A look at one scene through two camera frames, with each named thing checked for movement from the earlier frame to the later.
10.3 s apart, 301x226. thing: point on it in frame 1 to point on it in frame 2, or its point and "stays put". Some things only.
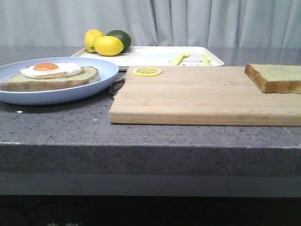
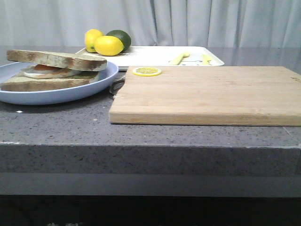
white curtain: (157, 23) stays put
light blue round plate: (107, 72) stays put
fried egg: (48, 70) stays put
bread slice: (276, 78) to (66, 60)
